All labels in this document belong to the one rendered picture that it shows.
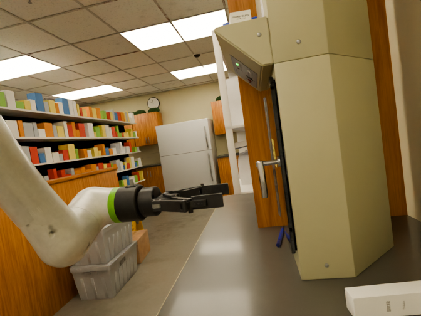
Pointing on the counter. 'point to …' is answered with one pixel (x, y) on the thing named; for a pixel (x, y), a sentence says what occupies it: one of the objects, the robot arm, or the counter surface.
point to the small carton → (239, 16)
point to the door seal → (285, 164)
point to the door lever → (264, 174)
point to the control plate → (244, 71)
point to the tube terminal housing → (330, 134)
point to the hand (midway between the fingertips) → (221, 194)
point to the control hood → (248, 47)
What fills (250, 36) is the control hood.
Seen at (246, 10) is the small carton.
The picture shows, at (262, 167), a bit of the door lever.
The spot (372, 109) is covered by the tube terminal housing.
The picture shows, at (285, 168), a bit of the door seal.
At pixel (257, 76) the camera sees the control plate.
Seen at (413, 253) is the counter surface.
